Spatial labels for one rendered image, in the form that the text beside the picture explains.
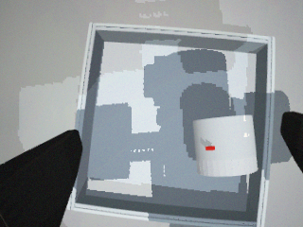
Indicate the grey square tray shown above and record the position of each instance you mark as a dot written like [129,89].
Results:
[141,88]

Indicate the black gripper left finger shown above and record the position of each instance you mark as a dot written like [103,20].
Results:
[35,186]

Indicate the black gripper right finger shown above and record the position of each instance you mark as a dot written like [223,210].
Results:
[292,133]

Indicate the white cylinder with two slots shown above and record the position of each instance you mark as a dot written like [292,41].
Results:
[225,146]

